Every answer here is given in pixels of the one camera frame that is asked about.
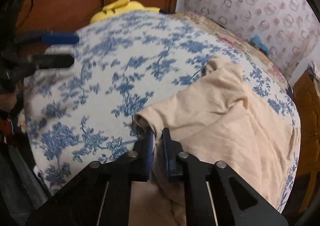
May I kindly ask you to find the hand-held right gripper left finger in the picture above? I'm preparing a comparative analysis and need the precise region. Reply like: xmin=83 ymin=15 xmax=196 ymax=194
xmin=25 ymin=130 xmax=157 ymax=226

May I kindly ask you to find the small blue item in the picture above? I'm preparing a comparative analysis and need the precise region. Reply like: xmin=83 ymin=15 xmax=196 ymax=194
xmin=249 ymin=34 xmax=271 ymax=55

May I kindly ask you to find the yellow plush toy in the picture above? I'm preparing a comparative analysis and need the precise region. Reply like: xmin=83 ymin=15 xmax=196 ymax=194
xmin=89 ymin=0 xmax=161 ymax=25

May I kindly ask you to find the blue floral white bed sheet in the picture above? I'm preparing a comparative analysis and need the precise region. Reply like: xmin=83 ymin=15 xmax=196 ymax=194
xmin=22 ymin=11 xmax=301 ymax=213

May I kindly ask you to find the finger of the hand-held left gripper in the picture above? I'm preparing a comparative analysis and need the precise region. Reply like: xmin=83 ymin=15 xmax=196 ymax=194
xmin=24 ymin=54 xmax=75 ymax=70
xmin=17 ymin=33 xmax=80 ymax=47

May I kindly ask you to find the beige printed t-shirt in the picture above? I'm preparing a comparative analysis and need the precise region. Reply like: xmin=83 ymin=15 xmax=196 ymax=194
xmin=129 ymin=56 xmax=302 ymax=226

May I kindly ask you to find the wooden dresser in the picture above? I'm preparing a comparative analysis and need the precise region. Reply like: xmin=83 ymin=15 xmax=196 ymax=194
xmin=291 ymin=70 xmax=320 ymax=214

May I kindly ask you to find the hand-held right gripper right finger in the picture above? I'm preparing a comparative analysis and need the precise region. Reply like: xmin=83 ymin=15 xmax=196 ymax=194
xmin=161 ymin=127 xmax=289 ymax=226

